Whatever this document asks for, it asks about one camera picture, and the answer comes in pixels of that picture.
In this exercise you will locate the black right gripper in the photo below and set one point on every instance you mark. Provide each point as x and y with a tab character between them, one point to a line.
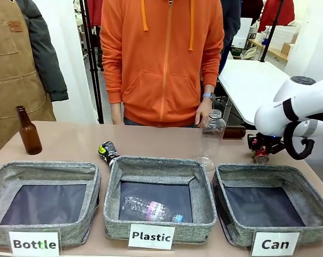
263	143

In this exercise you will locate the red aluminium can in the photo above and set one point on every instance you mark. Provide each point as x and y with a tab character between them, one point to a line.
261	158

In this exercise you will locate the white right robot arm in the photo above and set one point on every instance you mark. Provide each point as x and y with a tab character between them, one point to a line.
298	107

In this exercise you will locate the person's right forearm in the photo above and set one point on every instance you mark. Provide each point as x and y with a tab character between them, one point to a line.
116	113

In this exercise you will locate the grey fabric basket can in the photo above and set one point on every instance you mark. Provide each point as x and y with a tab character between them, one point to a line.
271	198

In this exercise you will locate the white label Can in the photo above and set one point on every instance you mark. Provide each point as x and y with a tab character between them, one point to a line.
275	244

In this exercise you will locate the grey fabric basket plastic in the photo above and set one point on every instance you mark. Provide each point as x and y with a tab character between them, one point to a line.
158	192

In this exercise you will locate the crushed black can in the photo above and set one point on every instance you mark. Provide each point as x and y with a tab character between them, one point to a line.
108	151

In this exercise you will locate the grey fabric basket bottle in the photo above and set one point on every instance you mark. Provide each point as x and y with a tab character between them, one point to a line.
44	198

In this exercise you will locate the person's left hand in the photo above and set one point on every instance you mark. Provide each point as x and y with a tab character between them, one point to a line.
203	112

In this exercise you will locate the lying brown glass bottle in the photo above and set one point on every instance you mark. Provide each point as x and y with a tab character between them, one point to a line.
235	132

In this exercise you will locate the white background table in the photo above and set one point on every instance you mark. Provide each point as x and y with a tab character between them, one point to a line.
252	80

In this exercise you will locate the blue wrist watch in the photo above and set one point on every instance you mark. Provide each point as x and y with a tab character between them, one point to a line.
209	95

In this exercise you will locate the cardboard box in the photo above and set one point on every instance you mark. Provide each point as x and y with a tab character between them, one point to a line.
286	48

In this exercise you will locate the white box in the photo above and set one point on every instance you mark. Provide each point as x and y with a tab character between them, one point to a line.
241	34

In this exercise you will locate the black light stand pole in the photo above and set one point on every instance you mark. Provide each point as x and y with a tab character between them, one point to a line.
271	29

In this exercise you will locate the crushed clear plastic bottle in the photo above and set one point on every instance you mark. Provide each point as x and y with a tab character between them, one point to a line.
150	208

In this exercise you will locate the person in orange hoodie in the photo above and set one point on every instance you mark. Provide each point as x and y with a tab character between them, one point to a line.
161	59

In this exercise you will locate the white label Plastic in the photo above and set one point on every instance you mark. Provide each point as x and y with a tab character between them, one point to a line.
151	236

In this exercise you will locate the person in red jacket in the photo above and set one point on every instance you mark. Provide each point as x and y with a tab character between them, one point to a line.
276	12

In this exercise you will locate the black tripod stand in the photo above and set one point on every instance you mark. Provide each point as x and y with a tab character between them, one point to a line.
93	61

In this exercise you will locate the upright brown glass bottle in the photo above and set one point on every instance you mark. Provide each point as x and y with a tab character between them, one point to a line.
30	134

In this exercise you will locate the white label Bottle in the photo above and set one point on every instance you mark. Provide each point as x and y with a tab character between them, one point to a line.
34	244

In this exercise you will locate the person in brown apron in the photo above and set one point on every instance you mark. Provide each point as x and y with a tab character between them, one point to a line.
17	67

